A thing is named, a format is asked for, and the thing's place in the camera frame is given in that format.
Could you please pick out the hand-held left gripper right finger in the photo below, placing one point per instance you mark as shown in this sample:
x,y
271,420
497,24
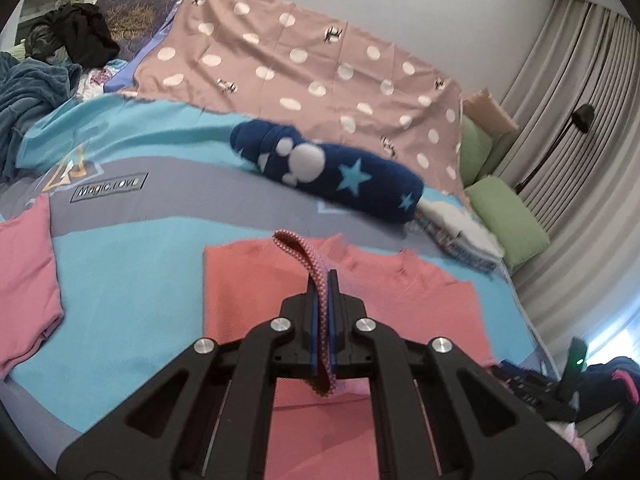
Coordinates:
x,y
334,335

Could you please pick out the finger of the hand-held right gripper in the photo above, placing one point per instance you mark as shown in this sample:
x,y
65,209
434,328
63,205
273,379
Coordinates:
x,y
530,390

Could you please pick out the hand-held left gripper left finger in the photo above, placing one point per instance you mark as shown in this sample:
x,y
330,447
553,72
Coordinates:
x,y
313,340

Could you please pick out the coral ribbed garment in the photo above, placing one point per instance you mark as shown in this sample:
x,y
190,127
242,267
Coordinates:
x,y
410,305

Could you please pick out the black clothes pile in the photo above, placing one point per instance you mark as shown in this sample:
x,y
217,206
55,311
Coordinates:
x,y
85,35

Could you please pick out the dark blue pink-trimmed cloth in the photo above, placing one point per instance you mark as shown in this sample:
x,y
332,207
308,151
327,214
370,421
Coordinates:
x,y
612,380

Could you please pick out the patterned folded garment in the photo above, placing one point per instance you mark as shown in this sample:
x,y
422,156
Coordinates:
x,y
440,235
472,260

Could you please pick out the grey curtains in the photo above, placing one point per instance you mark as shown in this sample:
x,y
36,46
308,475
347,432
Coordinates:
x,y
590,210

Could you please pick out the navy star print blanket roll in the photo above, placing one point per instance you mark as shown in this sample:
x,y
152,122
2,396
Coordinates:
x,y
325,175

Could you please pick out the green pillow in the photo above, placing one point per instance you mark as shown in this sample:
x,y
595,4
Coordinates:
x,y
475,150
505,220

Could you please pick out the white folded garment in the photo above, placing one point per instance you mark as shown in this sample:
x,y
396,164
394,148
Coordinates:
x,y
467,230

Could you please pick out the blue grey printed bedsheet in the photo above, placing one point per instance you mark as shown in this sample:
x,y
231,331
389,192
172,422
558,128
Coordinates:
x,y
150,240

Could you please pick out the black floor lamp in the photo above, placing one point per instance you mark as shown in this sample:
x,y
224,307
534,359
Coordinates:
x,y
582,117

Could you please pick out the pink polka dot blanket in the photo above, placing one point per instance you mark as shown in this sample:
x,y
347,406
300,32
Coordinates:
x,y
310,70

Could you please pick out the beige pillow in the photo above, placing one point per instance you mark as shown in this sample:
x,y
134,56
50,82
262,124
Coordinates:
x,y
487,110

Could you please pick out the pink garment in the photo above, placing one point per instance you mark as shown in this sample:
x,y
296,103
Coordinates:
x,y
27,280

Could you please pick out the floral printed cloth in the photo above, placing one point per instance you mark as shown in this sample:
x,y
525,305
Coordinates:
x,y
97,80

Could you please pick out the purple tree-print pillow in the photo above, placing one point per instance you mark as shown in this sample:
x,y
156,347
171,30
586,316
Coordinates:
x,y
135,20

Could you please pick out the blue fleece blanket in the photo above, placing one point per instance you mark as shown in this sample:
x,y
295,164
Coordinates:
x,y
30,95

